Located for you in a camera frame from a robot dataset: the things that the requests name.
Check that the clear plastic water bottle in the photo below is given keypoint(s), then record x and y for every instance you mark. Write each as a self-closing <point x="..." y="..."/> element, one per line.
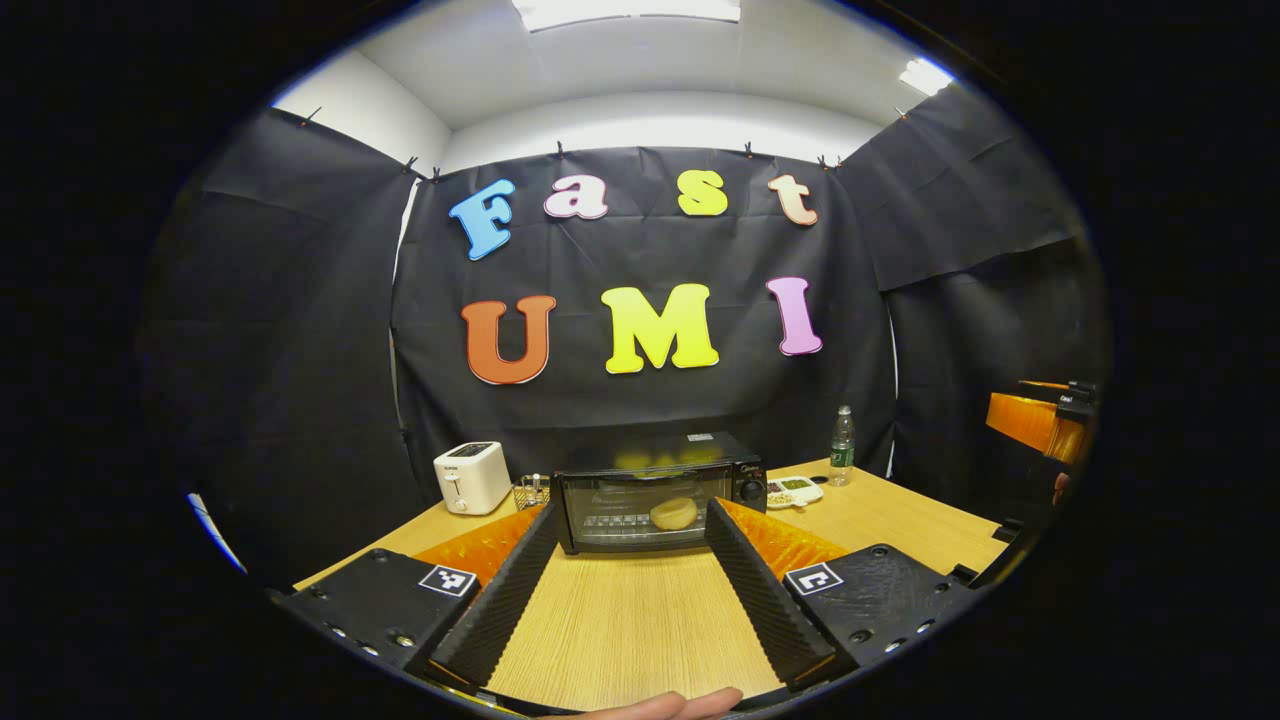
<point x="842" y="450"/>

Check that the white toaster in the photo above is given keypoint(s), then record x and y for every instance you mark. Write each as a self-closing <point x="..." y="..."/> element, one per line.
<point x="472" y="480"/>

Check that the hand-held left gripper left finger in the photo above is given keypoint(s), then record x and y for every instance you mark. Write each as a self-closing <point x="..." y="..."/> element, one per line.
<point x="500" y="600"/>

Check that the black electric oven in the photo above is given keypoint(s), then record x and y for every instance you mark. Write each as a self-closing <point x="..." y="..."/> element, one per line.
<point x="620" y="500"/>

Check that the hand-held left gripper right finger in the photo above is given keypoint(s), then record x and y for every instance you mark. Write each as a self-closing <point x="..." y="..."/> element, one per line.
<point x="765" y="600"/>

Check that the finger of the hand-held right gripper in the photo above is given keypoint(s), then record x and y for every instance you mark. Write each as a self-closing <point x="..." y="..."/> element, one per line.
<point x="1075" y="387"/>
<point x="1020" y="425"/>

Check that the round bread bun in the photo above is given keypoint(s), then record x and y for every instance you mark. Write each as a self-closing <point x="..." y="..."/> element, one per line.
<point x="674" y="514"/>

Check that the large ceiling light panel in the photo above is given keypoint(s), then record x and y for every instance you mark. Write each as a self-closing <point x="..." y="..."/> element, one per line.
<point x="625" y="10"/>

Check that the white divided grain dish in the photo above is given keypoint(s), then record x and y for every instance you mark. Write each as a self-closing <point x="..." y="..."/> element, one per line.
<point x="795" y="490"/>

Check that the small ceiling light panel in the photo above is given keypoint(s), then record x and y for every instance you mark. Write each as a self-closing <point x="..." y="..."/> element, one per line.
<point x="925" y="76"/>

